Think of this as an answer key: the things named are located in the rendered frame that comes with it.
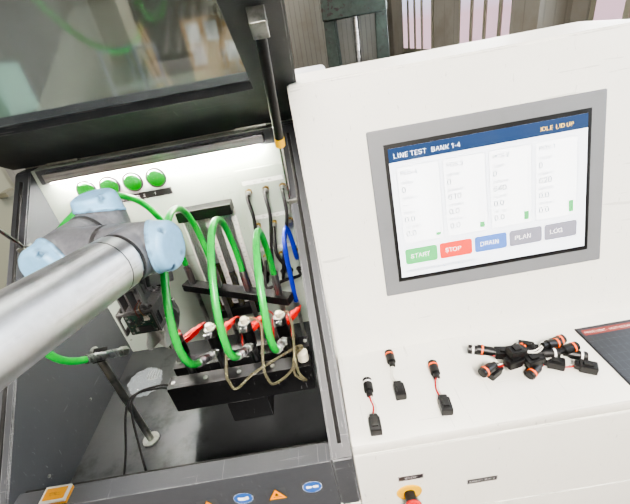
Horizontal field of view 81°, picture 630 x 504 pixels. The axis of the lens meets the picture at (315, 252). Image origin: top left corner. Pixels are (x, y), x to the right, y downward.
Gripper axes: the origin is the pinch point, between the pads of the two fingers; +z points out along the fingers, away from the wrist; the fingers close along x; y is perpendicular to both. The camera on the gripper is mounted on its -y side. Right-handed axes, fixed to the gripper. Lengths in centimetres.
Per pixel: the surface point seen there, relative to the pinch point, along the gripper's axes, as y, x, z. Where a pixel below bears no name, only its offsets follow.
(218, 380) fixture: 1.6, 7.3, 12.5
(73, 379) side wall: -6.4, -31.0, 11.9
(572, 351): 12, 82, 10
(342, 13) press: -481, 113, -73
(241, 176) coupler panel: -30.2, 19.2, -24.3
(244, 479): 22.8, 14.3, 17.0
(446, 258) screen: -3, 62, -7
